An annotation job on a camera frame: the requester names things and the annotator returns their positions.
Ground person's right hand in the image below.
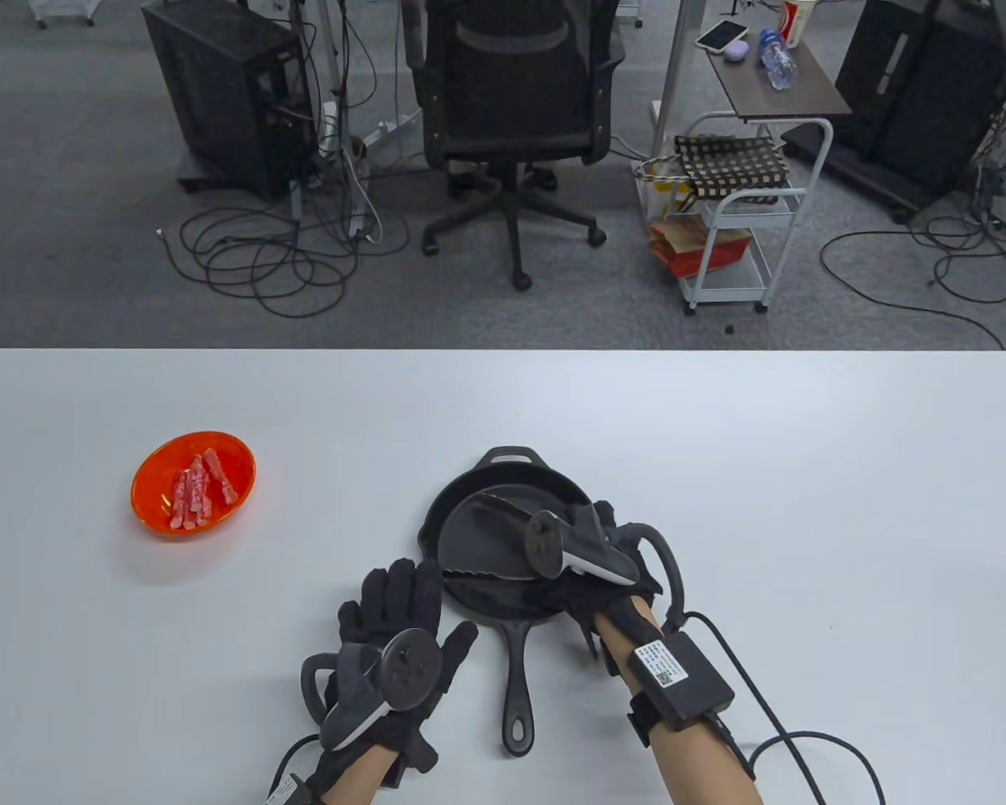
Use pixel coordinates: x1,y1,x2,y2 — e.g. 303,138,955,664
530,501,665,678

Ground person's left hand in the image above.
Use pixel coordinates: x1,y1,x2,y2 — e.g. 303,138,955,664
323,560,480,776

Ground grey hand controller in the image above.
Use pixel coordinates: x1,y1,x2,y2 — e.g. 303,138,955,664
526,501,686,630
300,629,445,753

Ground red steel kitchen tongs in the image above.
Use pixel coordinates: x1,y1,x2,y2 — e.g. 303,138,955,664
443,493,567,588

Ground orange plastic bowl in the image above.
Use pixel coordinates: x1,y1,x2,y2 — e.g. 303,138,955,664
131,431,257,542

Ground person's left forearm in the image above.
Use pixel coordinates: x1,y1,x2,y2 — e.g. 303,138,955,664
317,742,403,805

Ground black cast iron skillet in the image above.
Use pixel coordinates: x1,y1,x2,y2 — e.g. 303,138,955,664
417,445,610,758

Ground black right wrist sensor box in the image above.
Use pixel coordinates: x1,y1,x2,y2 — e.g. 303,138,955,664
625,631,737,732

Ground red paper box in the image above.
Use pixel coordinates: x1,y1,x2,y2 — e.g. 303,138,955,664
647,213,755,280

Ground yellow plastic bag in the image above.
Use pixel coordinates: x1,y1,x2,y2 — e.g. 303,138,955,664
634,154,693,217

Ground black white checkered bag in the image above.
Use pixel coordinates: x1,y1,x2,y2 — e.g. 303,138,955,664
673,133,794,203

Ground white desk foot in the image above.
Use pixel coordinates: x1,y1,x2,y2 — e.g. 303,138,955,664
359,109,425,158

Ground black mesh office chair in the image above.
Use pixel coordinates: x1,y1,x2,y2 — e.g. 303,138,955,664
404,0,627,293

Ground black computer tower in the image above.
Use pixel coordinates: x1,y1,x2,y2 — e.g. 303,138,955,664
141,0,315,200

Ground white cart with brown top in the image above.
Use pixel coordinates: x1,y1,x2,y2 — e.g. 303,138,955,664
633,25,854,317

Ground clear plastic water bottle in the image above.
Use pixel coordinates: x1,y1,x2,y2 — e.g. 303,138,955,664
758,29,800,91

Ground white smartphone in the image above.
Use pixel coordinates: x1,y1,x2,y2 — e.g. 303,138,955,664
693,19,750,55

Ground red white paper cup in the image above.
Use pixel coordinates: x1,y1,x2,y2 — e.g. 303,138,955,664
780,0,819,49

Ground black left glove cable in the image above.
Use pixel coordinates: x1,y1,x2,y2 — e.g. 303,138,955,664
264,734,324,805

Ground black glove cable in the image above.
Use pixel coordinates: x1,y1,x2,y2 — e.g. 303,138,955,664
264,734,324,805
664,610,887,805

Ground black right glove cable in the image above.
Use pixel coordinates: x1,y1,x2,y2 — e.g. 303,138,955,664
664,610,887,805

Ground black floor cable bundle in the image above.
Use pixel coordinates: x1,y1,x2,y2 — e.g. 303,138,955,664
158,159,412,319

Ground long black floor cable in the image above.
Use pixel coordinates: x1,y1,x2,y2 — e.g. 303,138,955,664
819,229,1006,351

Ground white metal frame pole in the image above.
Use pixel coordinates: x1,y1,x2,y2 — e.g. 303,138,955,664
314,0,346,164
651,0,706,157

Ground tangled black cable bundle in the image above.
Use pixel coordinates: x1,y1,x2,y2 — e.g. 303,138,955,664
910,88,1006,304

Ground white wire cart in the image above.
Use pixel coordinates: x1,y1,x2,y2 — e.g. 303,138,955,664
27,0,98,29

